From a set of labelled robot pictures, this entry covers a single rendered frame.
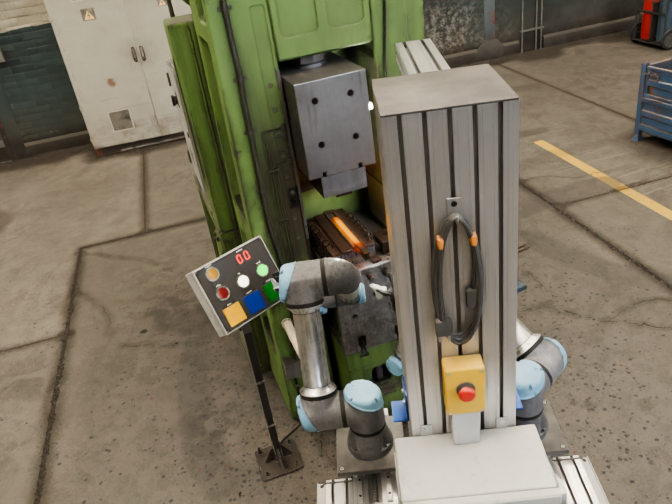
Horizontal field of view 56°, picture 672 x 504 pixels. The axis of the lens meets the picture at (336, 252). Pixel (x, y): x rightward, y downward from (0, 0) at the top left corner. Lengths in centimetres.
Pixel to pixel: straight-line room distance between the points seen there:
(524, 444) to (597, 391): 200
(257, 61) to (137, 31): 521
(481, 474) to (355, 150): 154
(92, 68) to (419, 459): 681
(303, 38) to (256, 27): 19
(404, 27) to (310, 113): 55
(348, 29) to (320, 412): 151
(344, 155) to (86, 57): 550
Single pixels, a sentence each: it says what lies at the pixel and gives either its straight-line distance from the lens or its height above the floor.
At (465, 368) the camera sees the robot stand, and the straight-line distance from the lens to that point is 140.
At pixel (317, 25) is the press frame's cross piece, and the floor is 193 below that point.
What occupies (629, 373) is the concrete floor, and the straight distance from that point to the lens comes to 369.
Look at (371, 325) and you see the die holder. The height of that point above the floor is 60.
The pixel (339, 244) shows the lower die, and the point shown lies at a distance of 287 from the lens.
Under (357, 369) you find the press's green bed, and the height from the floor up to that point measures 36.
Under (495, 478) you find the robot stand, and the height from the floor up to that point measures 123.
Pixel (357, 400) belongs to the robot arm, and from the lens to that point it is 196.
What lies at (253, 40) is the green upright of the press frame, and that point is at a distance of 256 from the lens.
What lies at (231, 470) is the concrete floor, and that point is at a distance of 331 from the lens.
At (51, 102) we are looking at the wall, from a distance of 864.
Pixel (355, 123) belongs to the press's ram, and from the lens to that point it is 260.
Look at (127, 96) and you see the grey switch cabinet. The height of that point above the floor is 64.
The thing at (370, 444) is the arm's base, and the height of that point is 88.
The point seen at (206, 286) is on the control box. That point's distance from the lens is 248.
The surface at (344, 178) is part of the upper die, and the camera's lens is 266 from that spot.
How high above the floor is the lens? 239
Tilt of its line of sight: 30 degrees down
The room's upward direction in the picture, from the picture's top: 9 degrees counter-clockwise
